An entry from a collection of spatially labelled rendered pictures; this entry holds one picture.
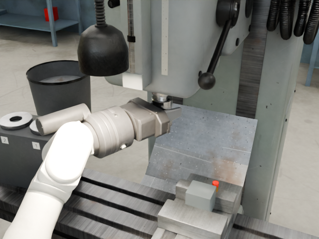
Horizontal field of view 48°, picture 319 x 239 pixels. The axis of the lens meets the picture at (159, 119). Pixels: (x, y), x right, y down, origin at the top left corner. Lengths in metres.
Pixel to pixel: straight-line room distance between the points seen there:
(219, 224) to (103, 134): 0.34
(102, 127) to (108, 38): 0.22
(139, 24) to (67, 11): 5.73
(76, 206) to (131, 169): 1.66
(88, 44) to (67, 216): 0.62
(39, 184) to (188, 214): 0.37
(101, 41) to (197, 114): 0.74
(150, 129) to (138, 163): 2.02
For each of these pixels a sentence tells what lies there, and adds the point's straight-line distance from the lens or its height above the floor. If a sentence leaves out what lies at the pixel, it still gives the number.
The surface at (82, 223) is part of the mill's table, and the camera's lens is 1.00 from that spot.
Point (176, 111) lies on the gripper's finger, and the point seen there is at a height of 1.24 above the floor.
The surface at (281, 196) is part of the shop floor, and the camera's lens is 2.57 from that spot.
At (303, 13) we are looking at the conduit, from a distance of 0.85.
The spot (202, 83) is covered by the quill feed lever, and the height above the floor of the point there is 1.36.
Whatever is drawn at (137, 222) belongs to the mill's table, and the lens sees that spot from 0.98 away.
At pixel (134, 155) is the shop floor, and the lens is 2.83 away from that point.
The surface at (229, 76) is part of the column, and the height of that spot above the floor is 1.19.
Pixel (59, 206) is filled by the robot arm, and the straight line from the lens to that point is 0.63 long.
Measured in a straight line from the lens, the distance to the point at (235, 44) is 0.81.
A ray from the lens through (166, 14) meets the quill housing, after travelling 0.61.
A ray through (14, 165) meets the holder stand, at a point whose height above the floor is 0.99.
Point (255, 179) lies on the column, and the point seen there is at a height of 0.84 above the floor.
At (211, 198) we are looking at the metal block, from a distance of 0.84.
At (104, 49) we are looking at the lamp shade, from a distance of 0.49.
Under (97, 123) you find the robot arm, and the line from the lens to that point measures 0.67.
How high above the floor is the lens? 1.60
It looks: 29 degrees down
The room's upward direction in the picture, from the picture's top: straight up
